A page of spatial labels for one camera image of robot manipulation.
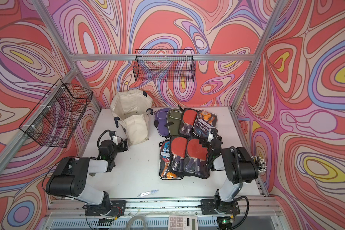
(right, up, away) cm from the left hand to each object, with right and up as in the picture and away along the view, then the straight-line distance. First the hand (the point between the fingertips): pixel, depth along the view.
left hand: (120, 139), depth 94 cm
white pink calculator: (+40, -37, -25) cm, 60 cm away
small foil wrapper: (+18, -28, -16) cm, 37 cm away
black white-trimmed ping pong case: (+59, +12, +12) cm, 61 cm away
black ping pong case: (+39, -6, 0) cm, 39 cm away
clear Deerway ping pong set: (+30, -17, -9) cm, 36 cm away
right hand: (+59, +2, +1) cm, 59 cm away
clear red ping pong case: (+46, +12, +11) cm, 48 cm away
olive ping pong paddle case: (+36, +16, +14) cm, 42 cm away
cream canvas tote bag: (+1, +22, +19) cm, 29 cm away
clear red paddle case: (+49, -13, -10) cm, 52 cm away
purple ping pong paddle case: (+26, +12, +15) cm, 32 cm away
